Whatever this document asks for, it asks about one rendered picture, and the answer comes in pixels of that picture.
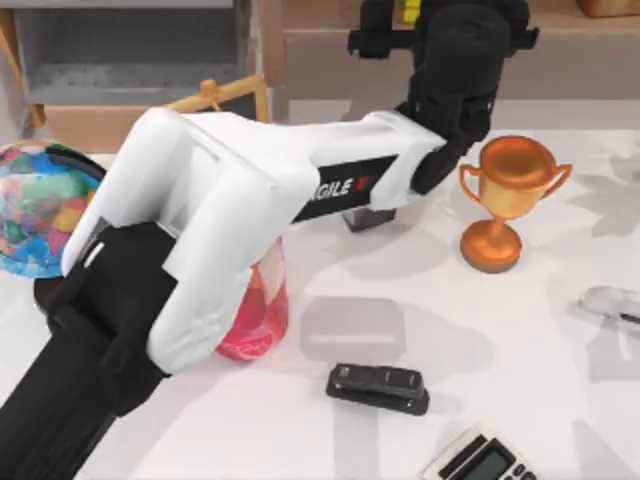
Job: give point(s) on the small yellow object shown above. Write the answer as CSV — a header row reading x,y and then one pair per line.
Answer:
x,y
411,10

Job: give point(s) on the small dark grey block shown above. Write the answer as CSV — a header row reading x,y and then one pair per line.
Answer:
x,y
370,220

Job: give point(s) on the black stapler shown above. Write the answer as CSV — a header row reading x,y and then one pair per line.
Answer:
x,y
380,387

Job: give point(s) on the gold trophy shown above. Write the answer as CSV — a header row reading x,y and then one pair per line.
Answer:
x,y
510,190

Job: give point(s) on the red and pink cup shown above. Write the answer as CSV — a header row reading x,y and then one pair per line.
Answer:
x,y
265,320

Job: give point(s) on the colourful globe on black stand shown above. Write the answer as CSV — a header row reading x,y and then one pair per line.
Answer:
x,y
40,200

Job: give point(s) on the white calculator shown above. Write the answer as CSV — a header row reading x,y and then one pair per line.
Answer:
x,y
490,460

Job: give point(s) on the white and grey stapler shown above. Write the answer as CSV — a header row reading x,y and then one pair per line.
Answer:
x,y
610,302

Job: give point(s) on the wooden cupboard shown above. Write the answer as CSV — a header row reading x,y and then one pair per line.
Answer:
x,y
575,55

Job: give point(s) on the grey pierced drawer inside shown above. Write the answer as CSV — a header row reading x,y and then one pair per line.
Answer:
x,y
130,50

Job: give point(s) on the pale wooden drawer front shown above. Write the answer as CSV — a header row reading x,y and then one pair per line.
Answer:
x,y
90,125

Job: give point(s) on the light wooden frame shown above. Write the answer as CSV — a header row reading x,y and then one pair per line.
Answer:
x,y
235,90

